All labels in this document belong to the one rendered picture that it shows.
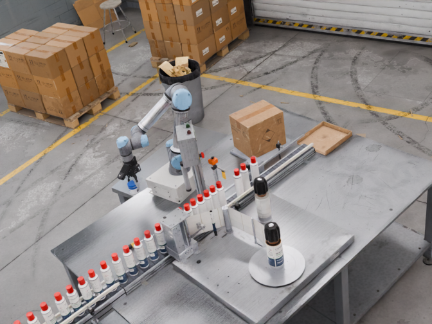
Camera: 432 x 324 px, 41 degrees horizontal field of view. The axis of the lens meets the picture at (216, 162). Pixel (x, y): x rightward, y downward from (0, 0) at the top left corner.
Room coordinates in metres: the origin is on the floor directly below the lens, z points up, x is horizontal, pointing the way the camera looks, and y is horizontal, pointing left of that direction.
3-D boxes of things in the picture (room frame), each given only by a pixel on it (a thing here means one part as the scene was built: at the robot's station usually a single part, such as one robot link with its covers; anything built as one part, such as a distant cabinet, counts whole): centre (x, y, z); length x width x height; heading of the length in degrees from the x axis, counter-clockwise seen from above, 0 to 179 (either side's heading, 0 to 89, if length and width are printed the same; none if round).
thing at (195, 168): (2.89, 0.12, 1.16); 0.04 x 0.04 x 0.67; 37
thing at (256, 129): (3.46, -0.34, 0.99); 0.30 x 0.24 x 0.27; 115
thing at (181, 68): (5.63, 0.19, 0.50); 0.42 x 0.41 x 0.28; 137
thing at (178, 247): (2.47, 0.29, 1.01); 0.14 x 0.13 x 0.26; 127
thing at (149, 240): (2.46, 0.45, 0.98); 0.05 x 0.05 x 0.20
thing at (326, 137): (3.39, -0.80, 0.85); 0.30 x 0.26 x 0.04; 127
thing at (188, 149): (2.80, 0.14, 1.38); 0.17 x 0.10 x 0.19; 2
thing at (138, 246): (2.41, 0.51, 0.98); 0.05 x 0.05 x 0.20
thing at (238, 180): (2.88, -0.11, 0.98); 0.05 x 0.05 x 0.20
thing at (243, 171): (2.92, -0.16, 0.98); 0.05 x 0.05 x 0.20
